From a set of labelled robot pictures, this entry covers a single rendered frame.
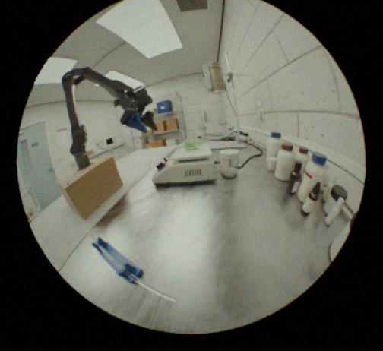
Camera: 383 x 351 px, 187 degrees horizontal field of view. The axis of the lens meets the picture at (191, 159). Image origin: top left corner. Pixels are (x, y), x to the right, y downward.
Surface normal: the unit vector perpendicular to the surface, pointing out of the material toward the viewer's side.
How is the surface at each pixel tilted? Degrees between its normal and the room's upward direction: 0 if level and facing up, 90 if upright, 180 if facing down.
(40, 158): 90
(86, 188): 90
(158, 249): 0
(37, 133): 90
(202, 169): 90
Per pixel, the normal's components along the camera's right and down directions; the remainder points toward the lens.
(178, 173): -0.07, 0.33
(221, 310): -0.12, -0.94
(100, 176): 0.98, -0.07
